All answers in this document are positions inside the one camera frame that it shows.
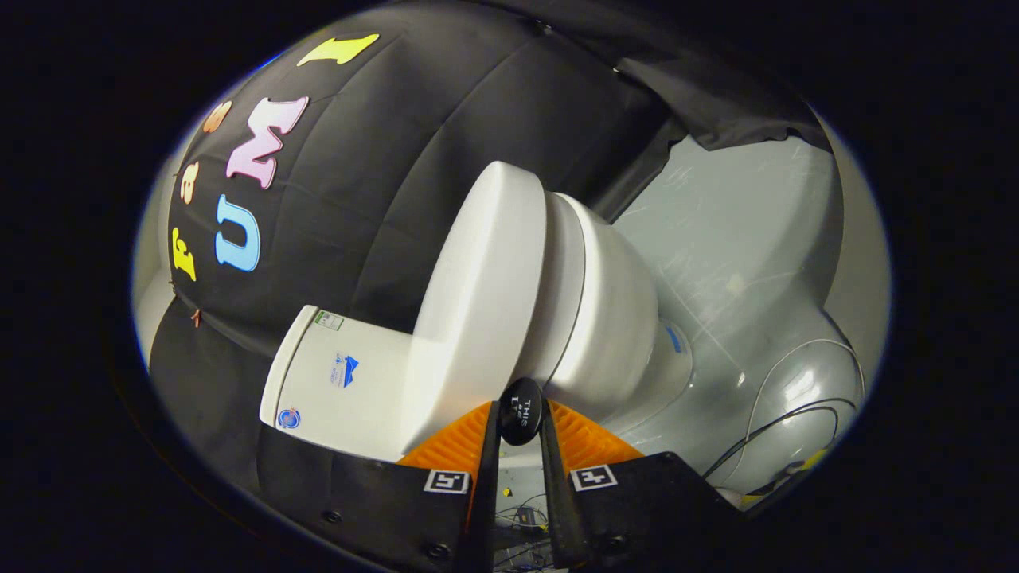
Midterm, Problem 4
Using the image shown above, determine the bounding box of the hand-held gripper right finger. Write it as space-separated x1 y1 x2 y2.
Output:
537 398 741 570

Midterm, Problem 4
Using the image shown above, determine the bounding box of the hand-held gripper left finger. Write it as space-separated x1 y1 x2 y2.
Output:
295 400 502 573

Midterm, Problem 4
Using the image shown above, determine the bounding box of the black round lid pull tab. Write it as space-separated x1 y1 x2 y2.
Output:
499 378 545 446

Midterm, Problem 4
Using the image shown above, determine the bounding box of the white toilet lid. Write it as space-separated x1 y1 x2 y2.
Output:
400 162 550 470

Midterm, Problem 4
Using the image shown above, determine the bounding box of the white toilet bowl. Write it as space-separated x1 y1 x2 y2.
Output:
549 195 695 437

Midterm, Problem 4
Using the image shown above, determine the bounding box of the white toilet tank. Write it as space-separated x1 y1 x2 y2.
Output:
260 305 447 464

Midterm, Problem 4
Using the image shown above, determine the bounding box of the black backdrop cloth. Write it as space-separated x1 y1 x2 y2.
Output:
147 0 833 496

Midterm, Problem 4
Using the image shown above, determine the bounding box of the bundle of thin cables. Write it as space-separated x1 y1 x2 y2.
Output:
494 492 558 571

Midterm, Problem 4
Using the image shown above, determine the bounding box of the white cable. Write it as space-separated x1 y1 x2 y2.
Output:
743 338 867 480

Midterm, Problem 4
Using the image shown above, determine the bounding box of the black cable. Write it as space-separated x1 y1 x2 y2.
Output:
701 396 859 484

